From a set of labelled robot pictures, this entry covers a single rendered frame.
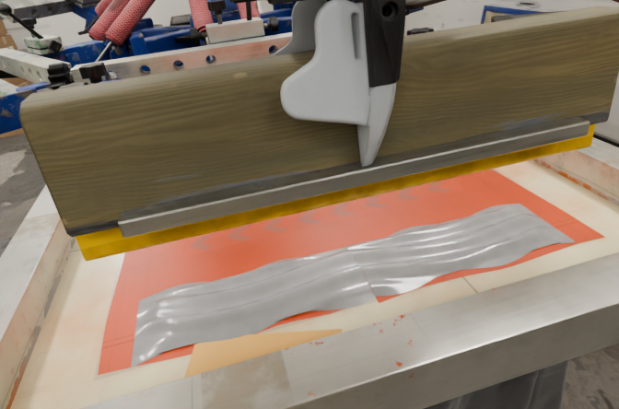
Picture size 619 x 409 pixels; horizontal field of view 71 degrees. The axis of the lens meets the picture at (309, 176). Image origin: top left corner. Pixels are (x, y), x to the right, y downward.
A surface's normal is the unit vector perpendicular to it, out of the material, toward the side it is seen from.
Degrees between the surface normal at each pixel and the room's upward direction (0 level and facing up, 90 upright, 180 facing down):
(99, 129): 90
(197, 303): 32
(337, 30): 83
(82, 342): 0
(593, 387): 0
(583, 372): 0
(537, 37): 90
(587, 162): 90
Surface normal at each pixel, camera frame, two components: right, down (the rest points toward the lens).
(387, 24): 0.27, 0.54
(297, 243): -0.11, -0.89
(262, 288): 0.10, -0.56
